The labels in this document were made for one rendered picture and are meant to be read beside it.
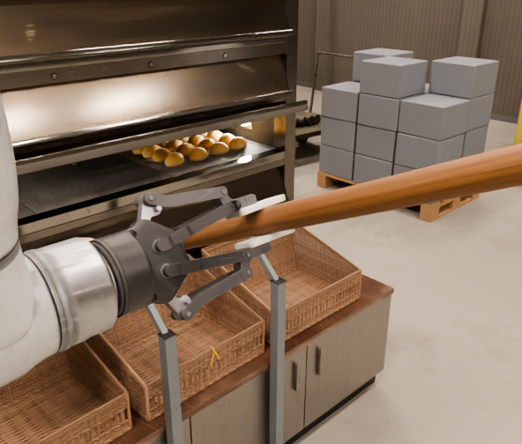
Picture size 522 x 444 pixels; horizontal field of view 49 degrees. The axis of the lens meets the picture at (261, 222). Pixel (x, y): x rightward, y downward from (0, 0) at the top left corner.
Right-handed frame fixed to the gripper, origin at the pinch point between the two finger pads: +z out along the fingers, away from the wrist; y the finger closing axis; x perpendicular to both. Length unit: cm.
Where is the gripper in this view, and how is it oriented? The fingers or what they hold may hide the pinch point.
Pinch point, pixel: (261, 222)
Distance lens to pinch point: 64.7
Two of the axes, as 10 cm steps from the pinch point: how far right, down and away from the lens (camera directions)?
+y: 2.9, 9.5, 0.7
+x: 6.2, -1.4, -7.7
